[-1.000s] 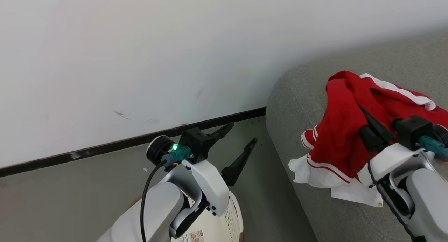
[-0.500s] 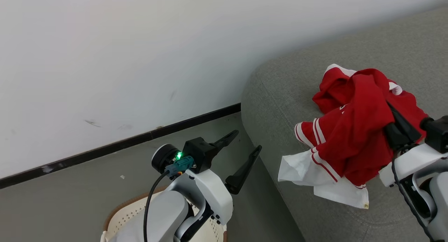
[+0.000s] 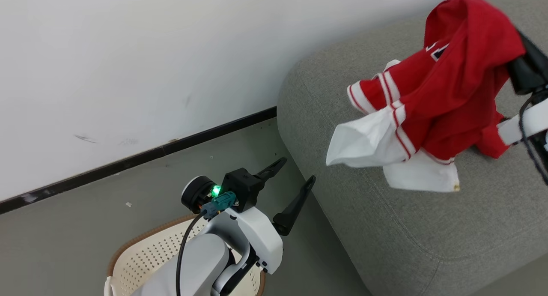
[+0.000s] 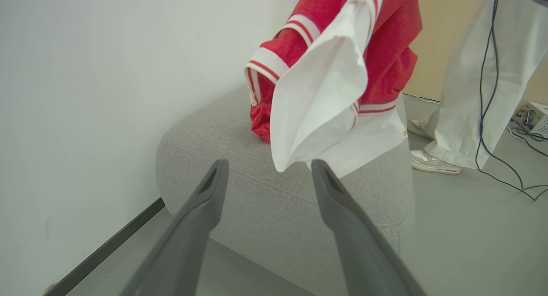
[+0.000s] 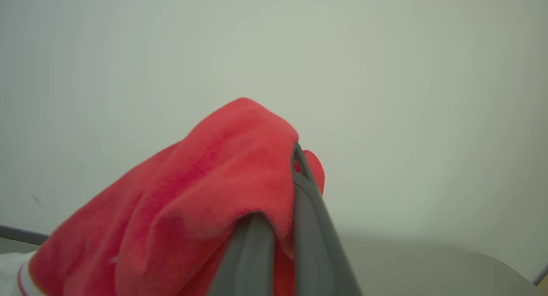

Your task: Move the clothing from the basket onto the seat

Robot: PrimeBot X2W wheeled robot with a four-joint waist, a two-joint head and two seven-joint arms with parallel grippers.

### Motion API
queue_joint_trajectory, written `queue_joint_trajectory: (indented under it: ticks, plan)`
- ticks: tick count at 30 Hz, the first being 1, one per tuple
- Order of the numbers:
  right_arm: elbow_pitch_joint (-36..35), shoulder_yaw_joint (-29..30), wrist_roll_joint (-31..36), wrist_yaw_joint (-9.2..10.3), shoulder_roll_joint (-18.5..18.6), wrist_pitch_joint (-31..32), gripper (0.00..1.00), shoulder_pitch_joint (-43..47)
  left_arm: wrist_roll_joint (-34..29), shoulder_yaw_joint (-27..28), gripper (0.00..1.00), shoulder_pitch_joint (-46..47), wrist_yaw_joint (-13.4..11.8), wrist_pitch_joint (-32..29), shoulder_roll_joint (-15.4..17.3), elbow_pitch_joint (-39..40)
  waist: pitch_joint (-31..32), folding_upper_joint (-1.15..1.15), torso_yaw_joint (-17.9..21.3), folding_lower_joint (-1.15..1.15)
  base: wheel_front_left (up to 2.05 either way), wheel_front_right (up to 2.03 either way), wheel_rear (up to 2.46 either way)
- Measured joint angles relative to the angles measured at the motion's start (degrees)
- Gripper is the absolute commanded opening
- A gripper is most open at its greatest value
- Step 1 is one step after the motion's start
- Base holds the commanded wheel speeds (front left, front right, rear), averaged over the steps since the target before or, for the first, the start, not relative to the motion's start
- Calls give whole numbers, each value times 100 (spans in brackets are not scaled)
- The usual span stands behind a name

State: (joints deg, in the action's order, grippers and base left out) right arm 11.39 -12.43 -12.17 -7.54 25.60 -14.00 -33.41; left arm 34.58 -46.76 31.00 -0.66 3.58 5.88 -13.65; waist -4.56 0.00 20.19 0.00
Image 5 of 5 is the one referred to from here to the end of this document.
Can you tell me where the red and white garment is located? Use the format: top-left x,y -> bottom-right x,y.
0,98 -> 325,296

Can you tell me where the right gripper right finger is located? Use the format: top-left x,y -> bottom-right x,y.
291,142 -> 363,296

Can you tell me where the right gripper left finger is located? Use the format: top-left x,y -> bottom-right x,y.
207,212 -> 275,296

